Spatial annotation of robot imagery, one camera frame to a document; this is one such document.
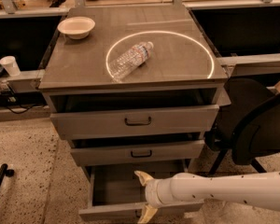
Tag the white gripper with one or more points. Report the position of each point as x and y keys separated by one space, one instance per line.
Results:
x=154 y=192

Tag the grey bottom drawer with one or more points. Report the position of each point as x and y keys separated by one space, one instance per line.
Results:
x=116 y=192

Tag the grey drawer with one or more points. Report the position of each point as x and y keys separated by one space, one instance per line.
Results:
x=84 y=117
x=117 y=150
x=116 y=192

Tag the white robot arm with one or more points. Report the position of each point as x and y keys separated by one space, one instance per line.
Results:
x=260 y=190

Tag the grey middle drawer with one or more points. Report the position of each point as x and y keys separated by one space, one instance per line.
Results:
x=117 y=150

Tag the grey top drawer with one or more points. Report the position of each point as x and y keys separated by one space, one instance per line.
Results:
x=84 y=117

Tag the grey drawer cabinet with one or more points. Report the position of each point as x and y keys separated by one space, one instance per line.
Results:
x=181 y=63

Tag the black office chair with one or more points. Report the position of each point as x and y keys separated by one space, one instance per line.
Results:
x=248 y=122

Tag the clear plastic water bottle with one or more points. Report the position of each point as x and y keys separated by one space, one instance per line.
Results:
x=131 y=59

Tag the white bowl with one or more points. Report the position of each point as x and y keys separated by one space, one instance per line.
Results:
x=76 y=27

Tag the white paper cup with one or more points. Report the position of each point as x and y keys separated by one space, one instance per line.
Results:
x=10 y=65

